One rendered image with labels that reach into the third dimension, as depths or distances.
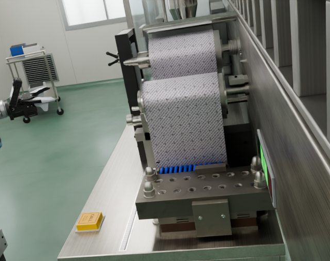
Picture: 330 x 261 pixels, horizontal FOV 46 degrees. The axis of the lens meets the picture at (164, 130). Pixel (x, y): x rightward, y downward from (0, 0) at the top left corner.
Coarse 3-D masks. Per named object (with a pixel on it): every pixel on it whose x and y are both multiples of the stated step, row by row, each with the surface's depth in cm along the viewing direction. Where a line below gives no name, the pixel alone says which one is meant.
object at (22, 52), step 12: (12, 48) 562; (24, 48) 535; (36, 48) 541; (12, 60) 534; (24, 60) 525; (12, 72) 528; (36, 84) 601; (48, 96) 572; (60, 108) 561; (24, 120) 551
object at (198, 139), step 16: (160, 128) 123; (176, 128) 123; (192, 128) 122; (208, 128) 121; (160, 144) 125; (176, 144) 125; (192, 144) 124; (208, 144) 124; (224, 144) 123; (160, 160) 127; (176, 160) 127; (192, 160) 126; (208, 160) 126; (224, 160) 125
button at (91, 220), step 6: (84, 216) 129; (90, 216) 128; (96, 216) 128; (102, 216) 130; (78, 222) 126; (84, 222) 126; (90, 222) 125; (96, 222) 125; (78, 228) 125; (84, 228) 125; (90, 228) 125; (96, 228) 125
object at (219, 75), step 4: (220, 76) 119; (220, 80) 118; (220, 84) 117; (220, 88) 117; (220, 92) 117; (220, 96) 118; (224, 96) 117; (220, 100) 118; (224, 100) 118; (224, 104) 119; (224, 108) 121
